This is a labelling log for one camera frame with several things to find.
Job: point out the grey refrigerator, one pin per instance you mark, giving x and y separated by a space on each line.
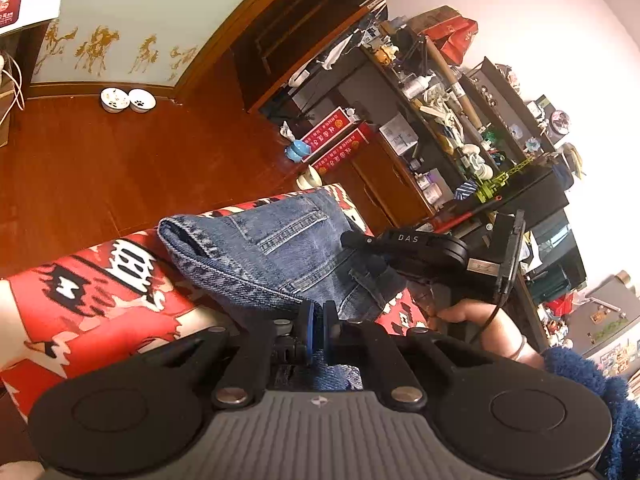
600 310

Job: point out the person's right forearm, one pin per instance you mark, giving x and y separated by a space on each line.
590 390

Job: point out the white hanging cloth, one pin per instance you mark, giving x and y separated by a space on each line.
335 52

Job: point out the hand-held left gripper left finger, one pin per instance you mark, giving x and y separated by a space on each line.
310 325

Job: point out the wooden drawer cabinet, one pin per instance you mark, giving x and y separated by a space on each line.
390 185

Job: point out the gold horse wall decal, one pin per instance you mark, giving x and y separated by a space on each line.
95 42

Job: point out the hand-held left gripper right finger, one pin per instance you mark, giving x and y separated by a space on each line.
327 325

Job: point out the blue striped cloth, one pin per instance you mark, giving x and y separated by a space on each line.
466 191

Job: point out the red patterned blanket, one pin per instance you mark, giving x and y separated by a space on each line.
100 310

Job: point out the person's right hand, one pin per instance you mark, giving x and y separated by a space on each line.
465 317

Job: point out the blue denim shorts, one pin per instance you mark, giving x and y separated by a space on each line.
280 255

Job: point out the red toy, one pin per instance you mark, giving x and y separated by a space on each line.
560 304

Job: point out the white printed carton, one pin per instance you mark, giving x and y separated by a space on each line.
398 135

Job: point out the white paw print bowl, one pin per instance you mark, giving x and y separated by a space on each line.
114 100
141 100

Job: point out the white ceramic bowl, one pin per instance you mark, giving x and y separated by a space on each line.
310 177

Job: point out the white jar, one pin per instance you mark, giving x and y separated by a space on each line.
425 180
434 190

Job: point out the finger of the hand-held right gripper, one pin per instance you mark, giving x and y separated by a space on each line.
360 240
375 266

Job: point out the wooden door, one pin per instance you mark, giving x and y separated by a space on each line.
280 50

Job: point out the blue ceramic cup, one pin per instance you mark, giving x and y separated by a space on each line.
298 151

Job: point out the red paper gift bag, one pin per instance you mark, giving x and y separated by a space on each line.
450 35

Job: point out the yellow toy figure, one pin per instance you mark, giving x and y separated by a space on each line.
387 54

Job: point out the white pump bottle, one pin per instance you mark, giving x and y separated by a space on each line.
417 87

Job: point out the brown cardboard tube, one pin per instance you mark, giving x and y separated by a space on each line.
452 82

